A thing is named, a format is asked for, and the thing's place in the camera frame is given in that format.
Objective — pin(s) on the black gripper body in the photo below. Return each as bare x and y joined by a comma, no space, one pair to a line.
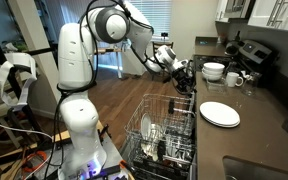
184,76

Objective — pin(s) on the white dinner plate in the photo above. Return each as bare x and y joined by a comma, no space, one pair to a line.
146,126
229,126
219,113

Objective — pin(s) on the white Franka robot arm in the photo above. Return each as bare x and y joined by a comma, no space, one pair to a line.
80,123

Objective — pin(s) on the white ceramic bowl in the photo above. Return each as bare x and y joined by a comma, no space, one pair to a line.
214,66
212,79
212,74

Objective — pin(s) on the clear glass food container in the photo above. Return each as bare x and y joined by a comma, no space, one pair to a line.
215,87

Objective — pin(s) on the wooden chair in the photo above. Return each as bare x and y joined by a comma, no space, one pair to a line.
157,46

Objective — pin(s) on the white ceramic mug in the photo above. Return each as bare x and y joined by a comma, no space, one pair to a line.
232,80

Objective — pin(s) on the clear glass jar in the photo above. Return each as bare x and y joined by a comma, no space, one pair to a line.
251,85

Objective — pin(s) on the white window blinds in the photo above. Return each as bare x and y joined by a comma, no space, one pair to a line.
157,16

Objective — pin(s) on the dark bottle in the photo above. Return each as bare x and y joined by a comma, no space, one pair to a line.
238,36

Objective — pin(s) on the black electric stove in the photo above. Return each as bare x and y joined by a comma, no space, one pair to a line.
254,53

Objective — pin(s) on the black clamp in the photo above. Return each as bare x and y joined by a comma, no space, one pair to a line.
103,131

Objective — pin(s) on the grey robot mounting table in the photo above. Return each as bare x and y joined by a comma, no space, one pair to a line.
112,156

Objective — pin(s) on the stainless steel sink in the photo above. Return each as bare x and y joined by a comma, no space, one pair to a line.
250,170

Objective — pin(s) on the small black tripod camera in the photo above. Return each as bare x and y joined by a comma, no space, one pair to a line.
164,34

